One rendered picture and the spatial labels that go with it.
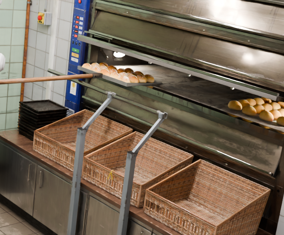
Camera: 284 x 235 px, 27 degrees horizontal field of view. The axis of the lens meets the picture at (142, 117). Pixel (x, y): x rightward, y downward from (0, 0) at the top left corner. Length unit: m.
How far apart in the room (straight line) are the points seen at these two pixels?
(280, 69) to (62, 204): 1.75
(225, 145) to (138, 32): 1.06
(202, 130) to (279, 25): 0.87
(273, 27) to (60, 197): 1.84
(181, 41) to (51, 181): 1.33
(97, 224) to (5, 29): 2.07
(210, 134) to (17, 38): 2.19
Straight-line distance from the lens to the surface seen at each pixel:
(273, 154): 3.50
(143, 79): 4.18
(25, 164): 4.43
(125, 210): 3.53
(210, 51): 3.71
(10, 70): 5.27
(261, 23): 3.47
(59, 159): 4.15
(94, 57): 4.60
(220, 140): 3.70
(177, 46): 3.88
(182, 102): 3.88
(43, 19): 4.94
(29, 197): 4.46
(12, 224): 4.58
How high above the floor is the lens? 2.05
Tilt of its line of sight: 15 degrees down
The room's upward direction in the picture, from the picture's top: 7 degrees clockwise
